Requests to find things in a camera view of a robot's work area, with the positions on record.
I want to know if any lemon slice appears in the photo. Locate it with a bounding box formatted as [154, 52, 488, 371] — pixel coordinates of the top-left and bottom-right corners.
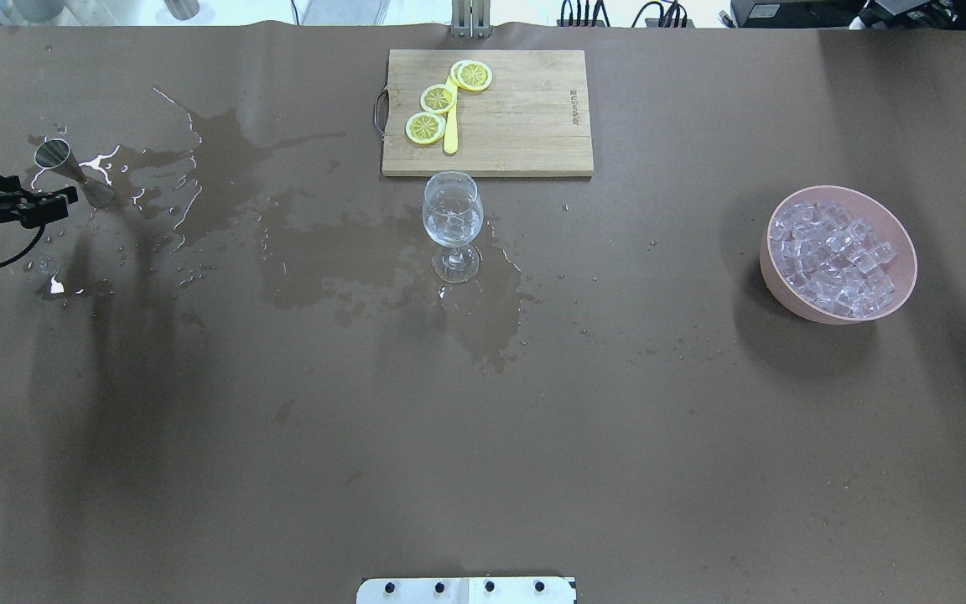
[405, 112, 446, 145]
[449, 59, 494, 92]
[419, 83, 459, 115]

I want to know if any upper lemon slice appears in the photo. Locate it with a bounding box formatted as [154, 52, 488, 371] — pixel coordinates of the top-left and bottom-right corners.
[449, 59, 494, 92]

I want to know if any clear ice cube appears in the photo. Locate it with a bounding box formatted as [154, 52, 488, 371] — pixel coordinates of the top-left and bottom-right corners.
[434, 211, 476, 245]

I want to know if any wooden cutting board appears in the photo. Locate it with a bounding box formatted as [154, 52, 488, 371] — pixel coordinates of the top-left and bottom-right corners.
[381, 49, 595, 177]

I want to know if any pile of clear ice cubes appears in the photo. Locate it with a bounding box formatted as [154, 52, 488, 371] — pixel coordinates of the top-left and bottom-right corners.
[766, 199, 898, 320]

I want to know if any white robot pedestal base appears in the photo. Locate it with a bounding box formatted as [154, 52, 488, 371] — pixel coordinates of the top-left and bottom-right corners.
[354, 575, 579, 603]

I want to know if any yellow plastic knife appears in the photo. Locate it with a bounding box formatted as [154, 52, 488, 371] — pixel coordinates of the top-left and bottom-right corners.
[442, 75, 460, 156]

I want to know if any aluminium frame post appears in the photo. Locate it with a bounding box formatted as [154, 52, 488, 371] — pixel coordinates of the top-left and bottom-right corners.
[449, 0, 493, 39]

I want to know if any pink bowl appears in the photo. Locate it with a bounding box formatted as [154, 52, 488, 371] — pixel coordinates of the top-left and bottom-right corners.
[760, 186, 919, 325]

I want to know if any middle lemon slice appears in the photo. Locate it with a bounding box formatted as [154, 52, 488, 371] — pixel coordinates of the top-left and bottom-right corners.
[419, 83, 459, 115]

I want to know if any clear wine glass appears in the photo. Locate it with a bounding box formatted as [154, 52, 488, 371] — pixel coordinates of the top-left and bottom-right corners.
[422, 169, 484, 284]

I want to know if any lower lemon slice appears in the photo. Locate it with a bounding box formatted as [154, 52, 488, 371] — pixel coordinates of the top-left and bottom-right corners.
[405, 112, 446, 145]

